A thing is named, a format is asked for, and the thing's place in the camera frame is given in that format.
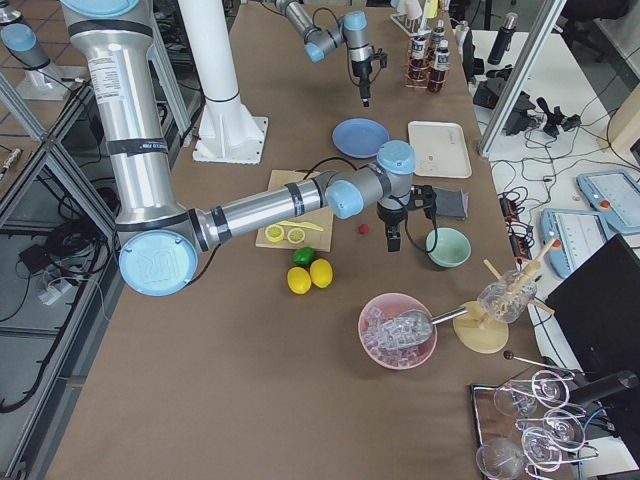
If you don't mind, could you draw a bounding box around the cream rectangular tray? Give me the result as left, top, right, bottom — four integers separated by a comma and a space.
408, 121, 472, 179

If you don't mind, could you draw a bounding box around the copper wire bottle rack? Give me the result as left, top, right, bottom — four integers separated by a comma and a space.
404, 29, 444, 90

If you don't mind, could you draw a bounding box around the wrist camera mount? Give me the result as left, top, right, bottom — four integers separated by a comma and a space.
406, 185, 437, 220
372, 48, 388, 69

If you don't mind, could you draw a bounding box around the metal ice scoop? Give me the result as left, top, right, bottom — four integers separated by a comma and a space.
378, 307, 468, 350

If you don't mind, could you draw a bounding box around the sauce bottle back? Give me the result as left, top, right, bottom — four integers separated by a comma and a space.
431, 19, 445, 49

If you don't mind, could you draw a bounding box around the white cup rack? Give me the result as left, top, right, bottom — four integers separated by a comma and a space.
390, 0, 440, 36

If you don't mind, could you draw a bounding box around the wooden cutting board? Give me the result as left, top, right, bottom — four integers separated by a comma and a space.
255, 170, 334, 252

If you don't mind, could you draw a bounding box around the pink cup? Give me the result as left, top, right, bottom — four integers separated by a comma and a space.
402, 0, 423, 20

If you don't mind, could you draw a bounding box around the aluminium frame post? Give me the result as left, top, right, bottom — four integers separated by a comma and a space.
478, 0, 566, 158

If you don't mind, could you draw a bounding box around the pink bowl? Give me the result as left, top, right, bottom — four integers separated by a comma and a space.
358, 293, 437, 370

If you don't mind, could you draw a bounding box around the sauce bottle front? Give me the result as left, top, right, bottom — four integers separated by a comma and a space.
427, 40, 450, 93

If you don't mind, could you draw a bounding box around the yellow lemon left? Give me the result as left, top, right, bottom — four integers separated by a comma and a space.
286, 266, 312, 295

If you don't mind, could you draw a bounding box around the black bottle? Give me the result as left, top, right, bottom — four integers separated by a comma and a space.
487, 12, 518, 65

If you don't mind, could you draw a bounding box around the black device stand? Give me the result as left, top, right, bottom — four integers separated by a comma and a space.
473, 65, 539, 136

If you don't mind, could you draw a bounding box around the glass mug on stand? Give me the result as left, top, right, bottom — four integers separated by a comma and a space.
477, 270, 537, 324

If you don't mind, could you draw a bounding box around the wine glass near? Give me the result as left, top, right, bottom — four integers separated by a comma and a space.
476, 438, 526, 479

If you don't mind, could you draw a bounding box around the black mirror tray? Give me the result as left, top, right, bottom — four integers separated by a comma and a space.
469, 384, 522, 446

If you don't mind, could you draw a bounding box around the blue plate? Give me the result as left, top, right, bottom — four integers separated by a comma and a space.
331, 118, 390, 159

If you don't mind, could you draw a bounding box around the dark grey folded cloth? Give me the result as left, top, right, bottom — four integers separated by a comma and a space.
433, 187, 469, 221

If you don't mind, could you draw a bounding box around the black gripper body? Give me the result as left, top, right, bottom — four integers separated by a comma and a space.
376, 193, 410, 233
349, 45, 373, 85

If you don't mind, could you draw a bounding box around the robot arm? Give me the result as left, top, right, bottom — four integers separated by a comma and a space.
62, 1, 415, 296
275, 1, 374, 107

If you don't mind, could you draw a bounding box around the mint green bowl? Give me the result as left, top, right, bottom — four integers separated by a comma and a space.
425, 227, 471, 268

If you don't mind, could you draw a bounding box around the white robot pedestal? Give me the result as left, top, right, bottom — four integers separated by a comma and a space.
179, 0, 268, 165

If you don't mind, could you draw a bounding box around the wine glass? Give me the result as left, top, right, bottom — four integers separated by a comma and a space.
493, 380, 538, 418
476, 438, 526, 479

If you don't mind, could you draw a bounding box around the sauce bottle middle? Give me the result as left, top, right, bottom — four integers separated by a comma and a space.
407, 29, 430, 85

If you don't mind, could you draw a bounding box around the wine glass far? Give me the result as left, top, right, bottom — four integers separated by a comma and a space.
493, 380, 538, 418

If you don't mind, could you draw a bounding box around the lemon slice half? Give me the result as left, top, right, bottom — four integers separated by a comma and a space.
264, 224, 285, 243

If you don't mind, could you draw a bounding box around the black monitor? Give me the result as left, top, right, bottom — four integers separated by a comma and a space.
546, 234, 639, 376

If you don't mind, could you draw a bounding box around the sauce bottle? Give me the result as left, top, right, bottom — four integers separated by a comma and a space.
407, 29, 430, 85
431, 19, 445, 49
427, 40, 450, 93

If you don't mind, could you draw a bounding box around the green lime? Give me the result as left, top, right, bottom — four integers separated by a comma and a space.
293, 247, 316, 268

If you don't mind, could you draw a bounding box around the wooden cup tree stand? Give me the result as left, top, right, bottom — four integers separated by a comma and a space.
453, 240, 561, 354

